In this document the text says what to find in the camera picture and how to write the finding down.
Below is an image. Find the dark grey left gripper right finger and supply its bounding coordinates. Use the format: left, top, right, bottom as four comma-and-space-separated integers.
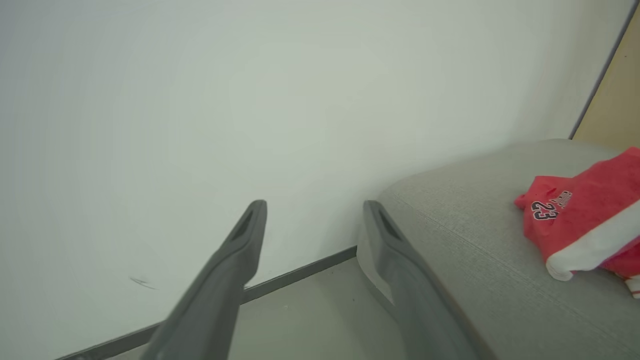
362, 200, 481, 360

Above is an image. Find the tan wooden panel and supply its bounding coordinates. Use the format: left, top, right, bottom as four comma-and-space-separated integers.
570, 5, 640, 153

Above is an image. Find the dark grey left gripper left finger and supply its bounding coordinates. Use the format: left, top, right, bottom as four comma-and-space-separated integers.
140, 200, 268, 360

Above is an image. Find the grey fabric sofa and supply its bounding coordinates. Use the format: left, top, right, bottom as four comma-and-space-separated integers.
356, 139, 640, 360

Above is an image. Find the red white striped sports garment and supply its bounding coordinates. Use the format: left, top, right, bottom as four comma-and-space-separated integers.
514, 146, 640, 299

